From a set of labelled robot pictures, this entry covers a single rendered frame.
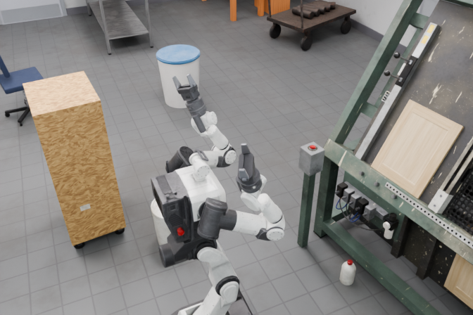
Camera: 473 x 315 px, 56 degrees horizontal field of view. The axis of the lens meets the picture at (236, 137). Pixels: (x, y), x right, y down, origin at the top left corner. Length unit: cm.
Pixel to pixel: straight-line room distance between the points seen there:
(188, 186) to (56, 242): 206
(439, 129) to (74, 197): 247
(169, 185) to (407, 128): 157
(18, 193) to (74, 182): 126
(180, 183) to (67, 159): 133
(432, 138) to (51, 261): 283
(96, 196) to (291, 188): 173
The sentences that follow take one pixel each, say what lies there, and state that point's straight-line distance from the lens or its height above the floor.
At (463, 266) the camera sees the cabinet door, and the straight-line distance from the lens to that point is 313.
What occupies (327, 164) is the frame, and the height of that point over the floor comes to 72.
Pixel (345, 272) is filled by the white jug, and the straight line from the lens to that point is 337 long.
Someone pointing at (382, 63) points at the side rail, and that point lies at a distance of 318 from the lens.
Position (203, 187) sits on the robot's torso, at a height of 137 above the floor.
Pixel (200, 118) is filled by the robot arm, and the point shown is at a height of 151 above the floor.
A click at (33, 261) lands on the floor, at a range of 386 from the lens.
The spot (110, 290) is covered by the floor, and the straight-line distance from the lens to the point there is 348.
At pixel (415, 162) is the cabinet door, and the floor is 104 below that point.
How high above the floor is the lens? 268
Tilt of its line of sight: 34 degrees down
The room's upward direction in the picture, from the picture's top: 1 degrees counter-clockwise
